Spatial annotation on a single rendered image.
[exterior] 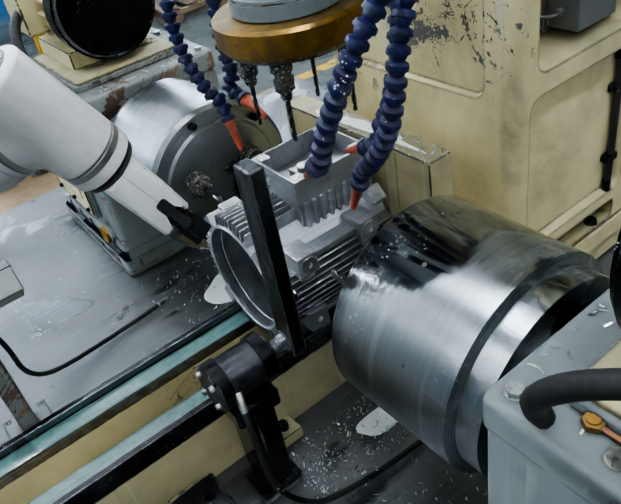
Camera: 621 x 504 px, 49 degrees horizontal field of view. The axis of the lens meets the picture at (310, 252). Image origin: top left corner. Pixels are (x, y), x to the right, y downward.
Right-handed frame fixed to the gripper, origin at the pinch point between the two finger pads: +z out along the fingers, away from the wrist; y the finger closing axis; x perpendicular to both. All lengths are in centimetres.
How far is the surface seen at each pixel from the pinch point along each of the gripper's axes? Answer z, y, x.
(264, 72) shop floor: 182, -277, 99
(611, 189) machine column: 43, 24, 43
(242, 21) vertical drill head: -16.0, 6.0, 21.7
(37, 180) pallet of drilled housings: 92, -239, -28
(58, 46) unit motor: -7, -55, 11
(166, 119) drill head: -1.8, -18.7, 10.5
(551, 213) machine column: 34, 23, 33
